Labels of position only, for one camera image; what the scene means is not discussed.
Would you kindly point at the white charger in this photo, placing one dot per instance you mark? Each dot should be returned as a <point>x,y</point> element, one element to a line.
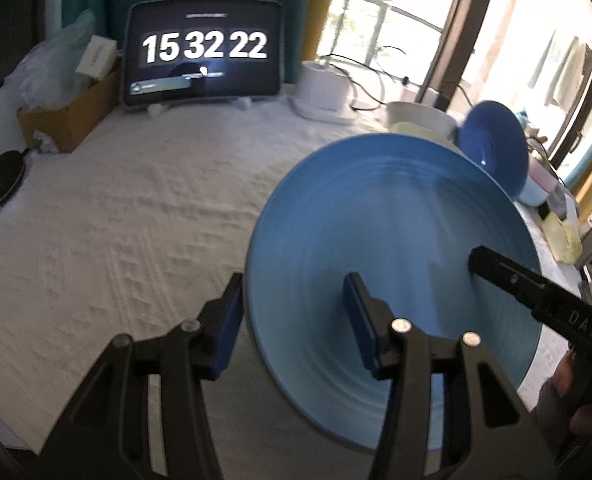
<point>433,96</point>

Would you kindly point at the pink strawberry print bowl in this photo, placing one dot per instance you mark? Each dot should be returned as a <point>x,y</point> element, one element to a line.
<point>415,112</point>

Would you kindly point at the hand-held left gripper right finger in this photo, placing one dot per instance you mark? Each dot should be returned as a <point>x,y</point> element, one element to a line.
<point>358,310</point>

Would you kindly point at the pale green bowl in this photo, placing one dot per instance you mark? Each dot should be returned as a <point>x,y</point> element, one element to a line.
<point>420,133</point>

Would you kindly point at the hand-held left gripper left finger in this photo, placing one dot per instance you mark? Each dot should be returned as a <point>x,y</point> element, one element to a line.
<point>228,330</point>

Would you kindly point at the small white box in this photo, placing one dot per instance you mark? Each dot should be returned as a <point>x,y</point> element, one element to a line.
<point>93,57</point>

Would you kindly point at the person's right hand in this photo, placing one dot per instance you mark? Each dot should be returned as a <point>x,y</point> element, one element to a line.
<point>563,380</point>

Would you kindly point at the clear plastic bag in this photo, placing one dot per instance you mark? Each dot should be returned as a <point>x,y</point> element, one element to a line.
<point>51,60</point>

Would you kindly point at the white round charger base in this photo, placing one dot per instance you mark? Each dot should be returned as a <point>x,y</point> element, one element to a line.
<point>323,87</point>

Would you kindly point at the light blue plate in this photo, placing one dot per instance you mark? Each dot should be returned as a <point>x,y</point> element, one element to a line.
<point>375,220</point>

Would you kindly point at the small pink bowl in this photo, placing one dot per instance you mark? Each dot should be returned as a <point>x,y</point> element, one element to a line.
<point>543,175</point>

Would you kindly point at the black round disc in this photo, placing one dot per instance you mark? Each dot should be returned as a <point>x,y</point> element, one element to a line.
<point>3,177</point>

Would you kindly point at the dark blue bowl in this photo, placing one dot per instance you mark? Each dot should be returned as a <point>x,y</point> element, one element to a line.
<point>495,145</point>

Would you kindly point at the dark window frame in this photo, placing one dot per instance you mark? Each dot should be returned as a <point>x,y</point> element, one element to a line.
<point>460,20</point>
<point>583,85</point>

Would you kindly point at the white textured tablecloth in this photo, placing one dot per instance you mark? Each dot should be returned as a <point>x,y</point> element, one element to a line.
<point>126,235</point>

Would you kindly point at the cardboard box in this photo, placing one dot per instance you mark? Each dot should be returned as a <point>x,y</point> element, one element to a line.
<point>71,115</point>

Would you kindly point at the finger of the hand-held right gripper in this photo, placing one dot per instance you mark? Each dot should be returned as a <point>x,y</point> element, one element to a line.
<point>500,267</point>

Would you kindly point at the black tablet with clock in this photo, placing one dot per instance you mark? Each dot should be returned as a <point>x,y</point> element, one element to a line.
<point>201,45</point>

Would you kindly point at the small light blue bowl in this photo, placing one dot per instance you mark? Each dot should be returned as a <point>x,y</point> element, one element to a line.
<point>535,195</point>

